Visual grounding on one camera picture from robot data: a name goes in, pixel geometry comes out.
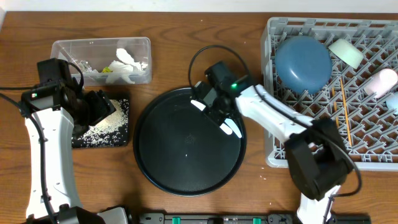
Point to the spilled rice pile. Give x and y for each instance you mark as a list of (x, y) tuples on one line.
[(105, 124)]

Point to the wooden chopstick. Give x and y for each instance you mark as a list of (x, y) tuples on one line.
[(335, 106), (348, 131)]

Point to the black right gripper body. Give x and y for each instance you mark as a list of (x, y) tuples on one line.
[(217, 111)]

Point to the white napkin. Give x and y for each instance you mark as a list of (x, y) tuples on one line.
[(123, 67)]

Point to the white plastic knife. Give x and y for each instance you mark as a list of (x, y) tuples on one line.
[(224, 127)]

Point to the black rail at table edge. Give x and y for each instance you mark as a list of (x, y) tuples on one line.
[(160, 218)]

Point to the light blue cup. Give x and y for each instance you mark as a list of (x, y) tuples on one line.
[(392, 103)]

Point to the dark blue bowl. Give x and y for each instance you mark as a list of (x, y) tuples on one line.
[(303, 64)]

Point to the silver yellow snack wrapper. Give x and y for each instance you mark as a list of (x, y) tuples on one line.
[(86, 68)]

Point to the light blue plastic knife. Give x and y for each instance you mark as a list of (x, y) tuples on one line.
[(232, 127)]

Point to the pink cup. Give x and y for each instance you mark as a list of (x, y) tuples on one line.
[(381, 82)]

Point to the grey dishwasher rack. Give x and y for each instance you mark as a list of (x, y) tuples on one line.
[(373, 126)]

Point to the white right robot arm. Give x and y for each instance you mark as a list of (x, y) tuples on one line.
[(317, 159)]

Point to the clear plastic waste bin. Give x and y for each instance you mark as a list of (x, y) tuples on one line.
[(99, 53)]

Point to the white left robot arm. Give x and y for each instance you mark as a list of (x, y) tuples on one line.
[(55, 111)]

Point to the round black serving tray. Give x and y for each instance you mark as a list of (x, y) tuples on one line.
[(180, 150)]

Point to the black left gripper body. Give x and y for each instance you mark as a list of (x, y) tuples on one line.
[(94, 107)]

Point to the black rectangular tray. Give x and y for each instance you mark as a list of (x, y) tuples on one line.
[(109, 133)]

